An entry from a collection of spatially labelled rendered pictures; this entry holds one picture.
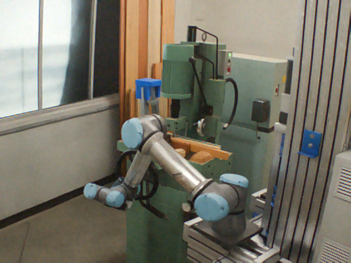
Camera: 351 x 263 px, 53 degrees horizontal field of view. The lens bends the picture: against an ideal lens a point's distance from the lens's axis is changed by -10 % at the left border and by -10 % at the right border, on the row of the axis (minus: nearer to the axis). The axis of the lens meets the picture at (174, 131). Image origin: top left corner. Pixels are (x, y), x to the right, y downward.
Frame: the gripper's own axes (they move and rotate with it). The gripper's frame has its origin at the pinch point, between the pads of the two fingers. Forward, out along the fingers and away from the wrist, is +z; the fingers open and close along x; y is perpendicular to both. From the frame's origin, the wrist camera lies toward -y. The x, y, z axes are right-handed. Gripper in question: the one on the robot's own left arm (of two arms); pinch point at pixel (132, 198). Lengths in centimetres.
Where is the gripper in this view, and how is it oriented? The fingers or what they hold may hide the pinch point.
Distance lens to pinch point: 209.9
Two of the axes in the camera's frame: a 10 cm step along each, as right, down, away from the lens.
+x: 8.2, 1.3, -5.5
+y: -2.7, 9.4, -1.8
